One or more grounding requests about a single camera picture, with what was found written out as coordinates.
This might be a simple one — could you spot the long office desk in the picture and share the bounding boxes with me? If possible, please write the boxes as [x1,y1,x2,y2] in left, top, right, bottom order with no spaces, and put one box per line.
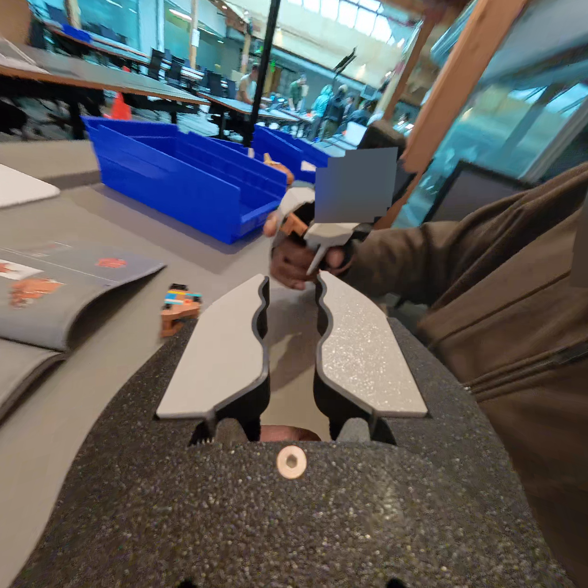
[0,41,212,141]

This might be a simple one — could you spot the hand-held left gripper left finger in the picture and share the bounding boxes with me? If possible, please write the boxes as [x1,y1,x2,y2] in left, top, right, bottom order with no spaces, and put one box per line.
[155,274,271,439]

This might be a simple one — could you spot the white tablet stand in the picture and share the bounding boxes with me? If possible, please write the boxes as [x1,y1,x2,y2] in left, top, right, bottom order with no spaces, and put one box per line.
[0,163,61,209]

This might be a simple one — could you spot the large blue plastic bin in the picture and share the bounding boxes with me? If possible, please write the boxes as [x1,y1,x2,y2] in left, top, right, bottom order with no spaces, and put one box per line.
[82,115,288,244]

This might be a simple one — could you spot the person's brown jacket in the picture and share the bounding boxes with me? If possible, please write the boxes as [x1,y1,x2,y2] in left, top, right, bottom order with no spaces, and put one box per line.
[416,202,588,588]

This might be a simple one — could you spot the wooden beam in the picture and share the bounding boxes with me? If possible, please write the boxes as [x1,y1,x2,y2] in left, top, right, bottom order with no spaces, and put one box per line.
[374,0,529,230]

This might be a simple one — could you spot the brown brick animal model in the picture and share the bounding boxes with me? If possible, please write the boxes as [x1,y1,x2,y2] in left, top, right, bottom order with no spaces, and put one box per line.
[263,153,295,187]

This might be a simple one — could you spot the row of black office chairs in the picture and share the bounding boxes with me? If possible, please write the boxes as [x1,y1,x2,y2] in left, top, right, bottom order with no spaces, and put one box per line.
[147,46,239,99]

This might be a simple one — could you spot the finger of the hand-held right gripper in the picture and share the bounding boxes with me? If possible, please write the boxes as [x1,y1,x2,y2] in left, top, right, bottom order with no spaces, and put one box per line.
[274,187,317,236]
[304,222,367,276]

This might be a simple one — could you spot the black pole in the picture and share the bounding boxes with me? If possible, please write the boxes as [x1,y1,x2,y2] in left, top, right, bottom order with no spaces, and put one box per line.
[243,0,282,149]

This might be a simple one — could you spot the grey building instruction booklet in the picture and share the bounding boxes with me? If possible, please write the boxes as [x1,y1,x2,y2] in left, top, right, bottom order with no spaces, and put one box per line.
[0,241,167,423]

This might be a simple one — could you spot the angled brown brick plate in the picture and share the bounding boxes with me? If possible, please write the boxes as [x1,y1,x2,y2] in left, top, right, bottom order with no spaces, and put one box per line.
[279,215,309,240]

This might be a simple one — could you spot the dark framed panel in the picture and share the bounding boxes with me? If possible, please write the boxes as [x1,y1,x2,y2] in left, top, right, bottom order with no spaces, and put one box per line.
[425,161,543,226]

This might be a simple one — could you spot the multicoloured brick model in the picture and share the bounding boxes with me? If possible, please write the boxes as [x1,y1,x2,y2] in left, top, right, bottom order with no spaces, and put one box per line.
[160,283,203,338]

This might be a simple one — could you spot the person's right hand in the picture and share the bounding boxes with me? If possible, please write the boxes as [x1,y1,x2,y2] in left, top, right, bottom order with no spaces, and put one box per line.
[264,213,354,290]

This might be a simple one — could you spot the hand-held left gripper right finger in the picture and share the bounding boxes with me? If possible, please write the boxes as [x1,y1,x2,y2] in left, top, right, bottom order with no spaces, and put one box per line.
[314,271,429,439]

